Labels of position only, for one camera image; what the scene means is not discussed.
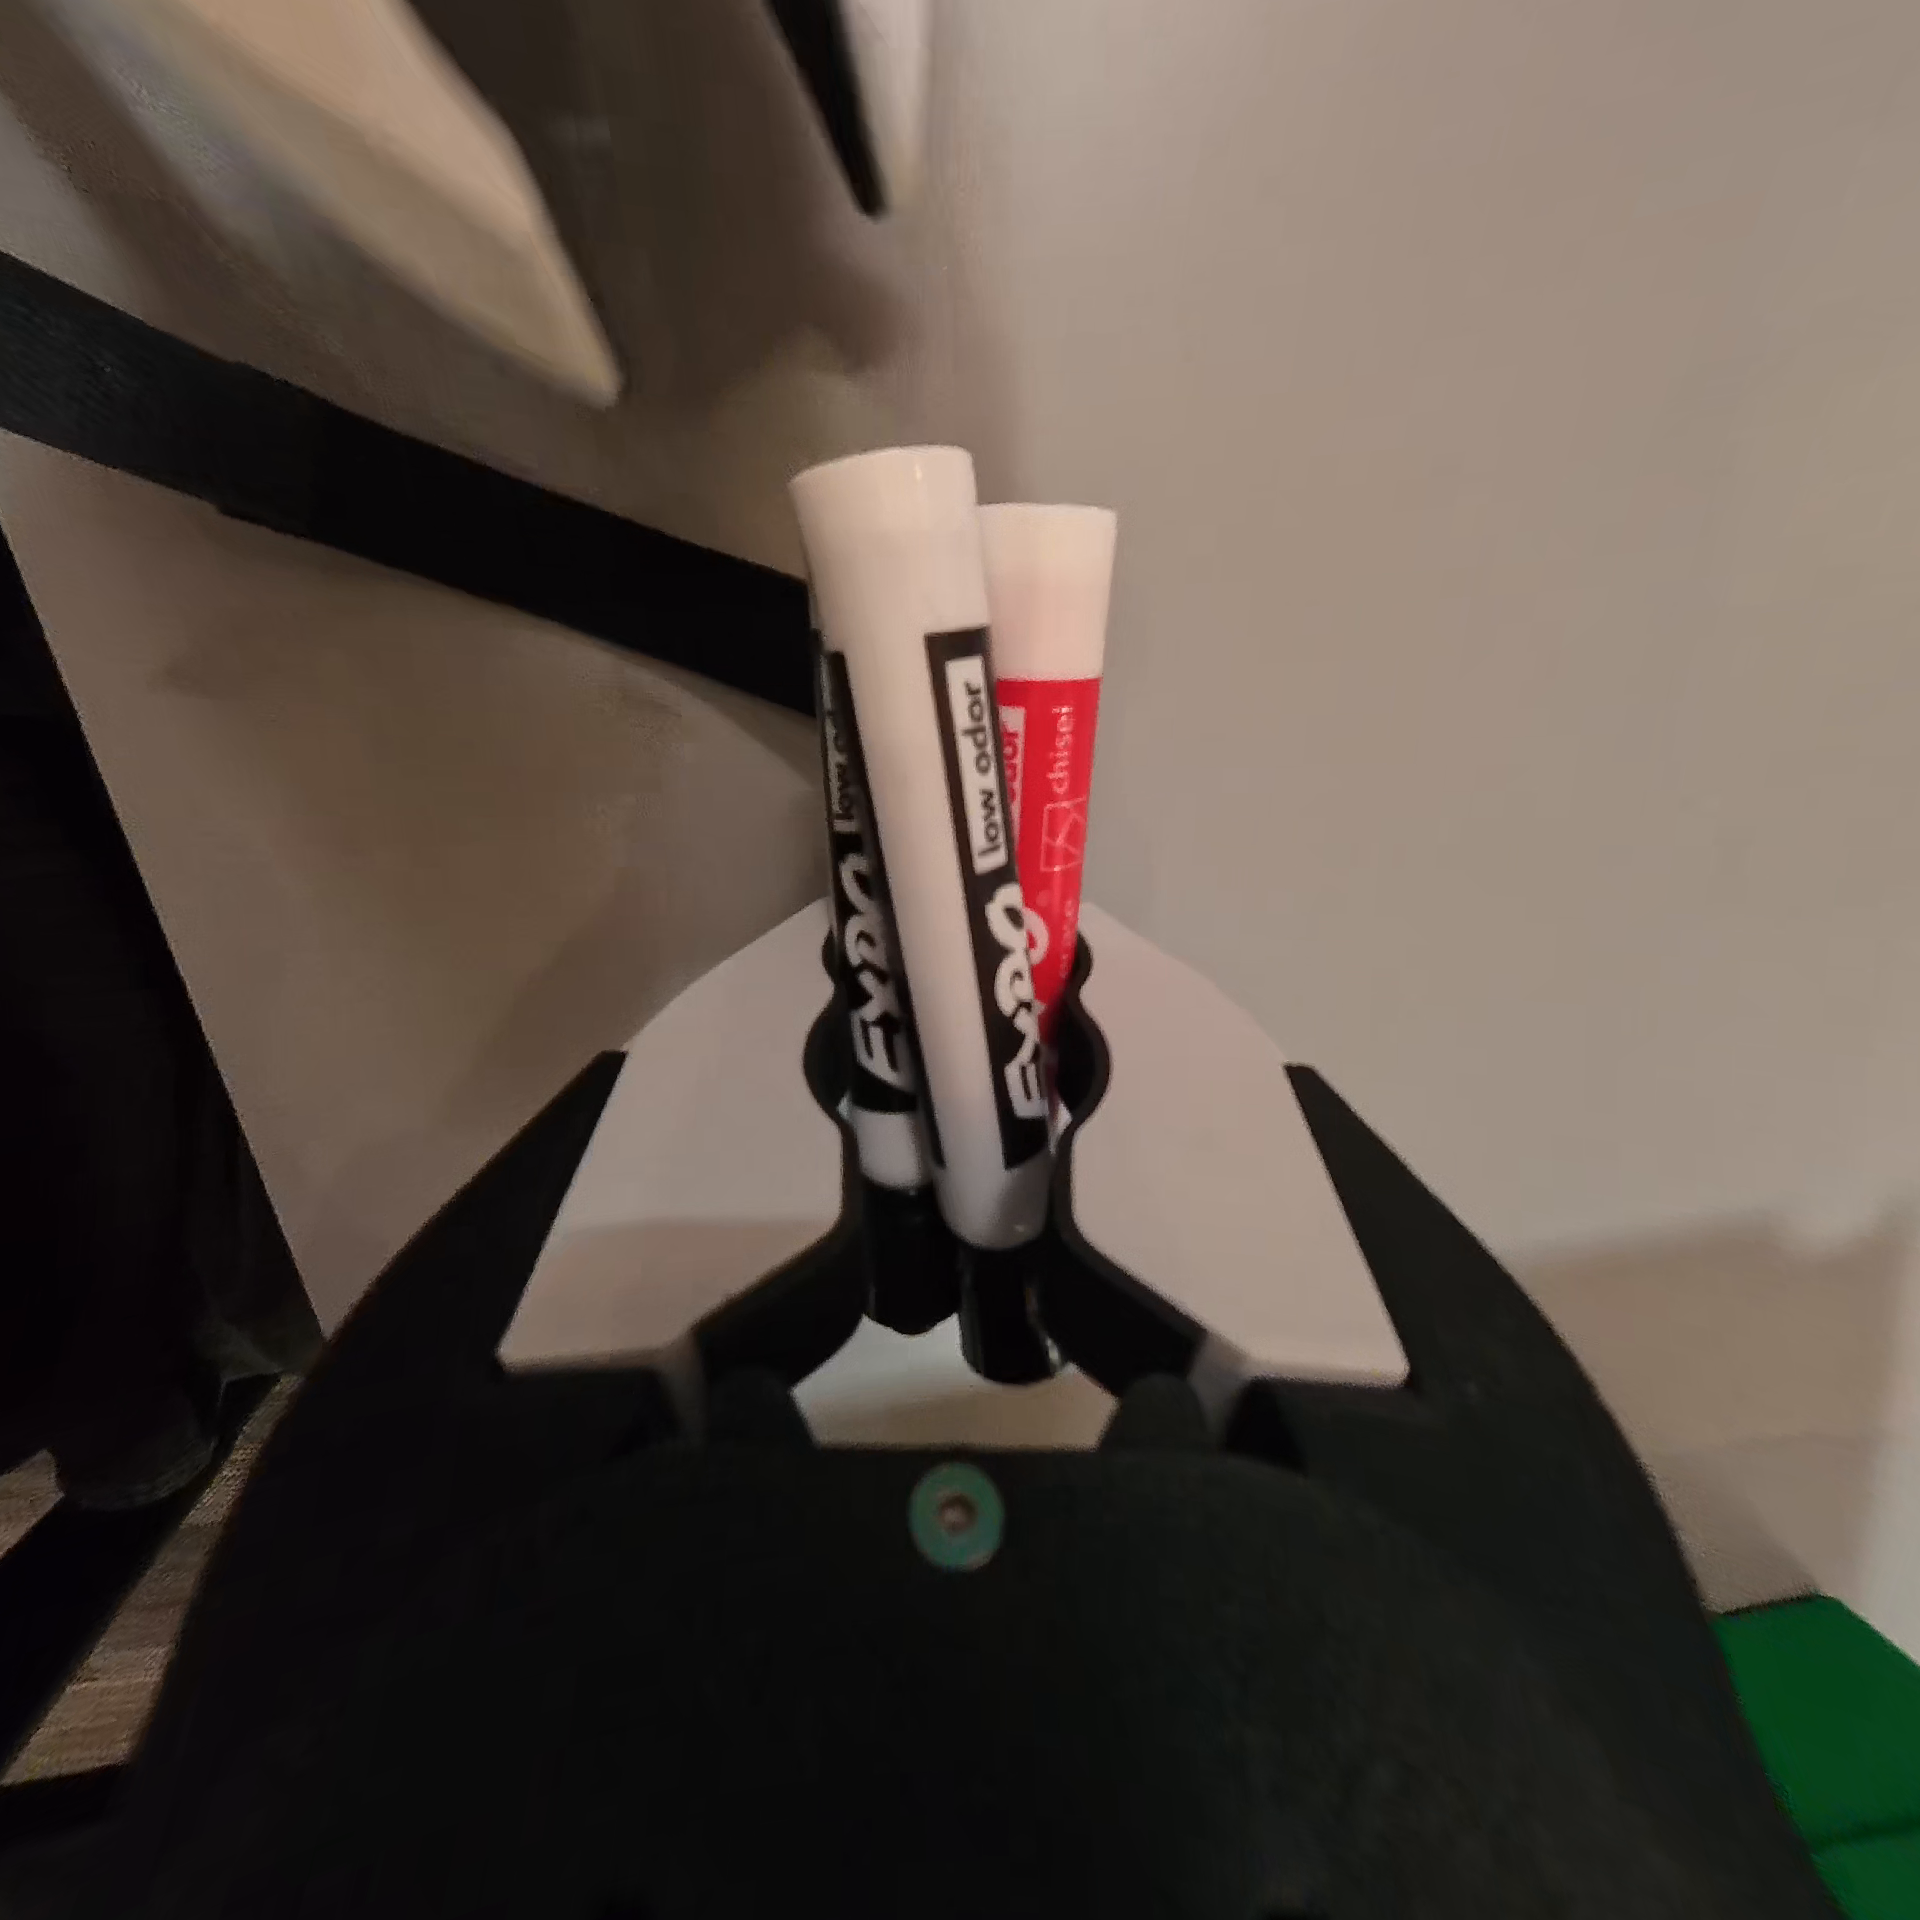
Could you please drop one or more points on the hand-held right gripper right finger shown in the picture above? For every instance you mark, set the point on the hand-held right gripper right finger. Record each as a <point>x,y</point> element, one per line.
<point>1231,1184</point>

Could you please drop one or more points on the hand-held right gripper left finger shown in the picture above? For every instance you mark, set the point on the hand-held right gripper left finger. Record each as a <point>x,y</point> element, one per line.
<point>705,1172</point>

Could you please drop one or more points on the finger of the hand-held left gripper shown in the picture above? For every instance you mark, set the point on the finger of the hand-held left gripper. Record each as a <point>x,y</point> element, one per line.
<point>839,91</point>
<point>377,181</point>

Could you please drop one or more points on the black dry erase marker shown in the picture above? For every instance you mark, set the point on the black dry erase marker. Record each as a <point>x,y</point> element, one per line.
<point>932,840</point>
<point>869,1051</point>

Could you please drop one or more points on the red dry erase marker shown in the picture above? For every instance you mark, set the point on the red dry erase marker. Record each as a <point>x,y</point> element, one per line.
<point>1060,751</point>

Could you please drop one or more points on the person's torso in black sweater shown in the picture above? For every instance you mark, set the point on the person's torso in black sweater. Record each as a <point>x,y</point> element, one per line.
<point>119,1051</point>

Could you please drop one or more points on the green plastic bin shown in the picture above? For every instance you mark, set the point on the green plastic bin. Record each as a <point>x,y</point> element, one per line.
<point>1846,1771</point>

